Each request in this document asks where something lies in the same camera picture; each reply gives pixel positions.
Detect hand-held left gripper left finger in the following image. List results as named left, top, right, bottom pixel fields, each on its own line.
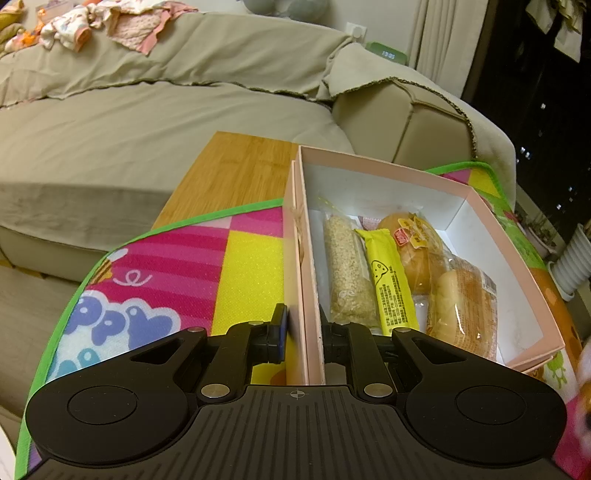
left=130, top=302, right=291, bottom=401

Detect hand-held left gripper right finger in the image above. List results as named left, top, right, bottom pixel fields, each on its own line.
left=320, top=310, right=462, bottom=401

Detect sesame bar clear packet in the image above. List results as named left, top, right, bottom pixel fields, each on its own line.
left=320, top=198, right=382, bottom=332

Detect yellow snack bar packet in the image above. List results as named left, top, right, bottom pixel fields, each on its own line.
left=355, top=228, right=422, bottom=337

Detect round bun packet yellow label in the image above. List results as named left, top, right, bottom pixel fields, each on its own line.
left=378, top=211, right=448, bottom=295

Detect layered bread clear packet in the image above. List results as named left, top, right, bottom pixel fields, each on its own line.
left=424, top=258, right=500, bottom=361

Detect pink cardboard box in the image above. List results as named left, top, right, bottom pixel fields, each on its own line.
left=283, top=145, right=566, bottom=386

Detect colourful cartoon play mat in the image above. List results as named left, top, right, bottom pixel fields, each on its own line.
left=14, top=161, right=591, bottom=480

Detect beige sofa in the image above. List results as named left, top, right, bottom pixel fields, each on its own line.
left=0, top=0, right=516, bottom=296

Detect white pot with sprouts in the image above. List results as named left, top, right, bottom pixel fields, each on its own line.
left=525, top=215, right=560, bottom=258

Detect white ribbed plant pot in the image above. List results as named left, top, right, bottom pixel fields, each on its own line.
left=550, top=224, right=591, bottom=302

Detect green digital clock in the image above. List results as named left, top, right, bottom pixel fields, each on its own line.
left=365, top=41, right=408, bottom=66

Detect beige frilled sofa cover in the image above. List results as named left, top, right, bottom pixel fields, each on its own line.
left=0, top=7, right=516, bottom=162

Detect beige curtain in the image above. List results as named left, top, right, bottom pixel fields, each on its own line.
left=413, top=0, right=491, bottom=100

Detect grey neck pillow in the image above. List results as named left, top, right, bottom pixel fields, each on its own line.
left=242, top=0, right=331, bottom=21

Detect pile of baby clothes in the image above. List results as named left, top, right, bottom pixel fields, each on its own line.
left=28, top=0, right=186, bottom=57

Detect hanging light garment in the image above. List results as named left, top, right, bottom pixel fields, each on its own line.
left=526, top=0, right=585, bottom=62

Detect orange toys on sofa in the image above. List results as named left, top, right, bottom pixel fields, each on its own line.
left=0, top=0, right=42, bottom=58

